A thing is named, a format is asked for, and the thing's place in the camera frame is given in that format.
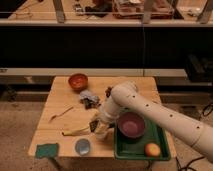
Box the wooden table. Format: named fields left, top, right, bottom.
left=27, top=76, right=177, bottom=159

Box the purple bowl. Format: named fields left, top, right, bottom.
left=117, top=112, right=145, bottom=139

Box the pine cone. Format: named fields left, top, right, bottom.
left=105, top=87, right=113, bottom=98

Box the orange red bowl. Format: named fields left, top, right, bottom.
left=68, top=73, right=88, bottom=91

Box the green plastic tray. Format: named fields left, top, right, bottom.
left=114, top=108, right=171, bottom=161

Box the green sponge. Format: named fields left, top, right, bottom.
left=35, top=143, right=59, bottom=159

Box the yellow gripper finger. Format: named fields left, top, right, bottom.
left=89, top=112, right=100, bottom=124

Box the red yellow apple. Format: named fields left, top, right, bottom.
left=145, top=143, right=161, bottom=157

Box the crumpled grey cloth toy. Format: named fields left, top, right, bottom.
left=79, top=90, right=100, bottom=109

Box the white paper cup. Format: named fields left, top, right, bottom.
left=94, top=125, right=108, bottom=140

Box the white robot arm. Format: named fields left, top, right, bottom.
left=97, top=81, right=213, bottom=163

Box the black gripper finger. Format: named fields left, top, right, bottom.
left=98, top=123, right=109, bottom=133

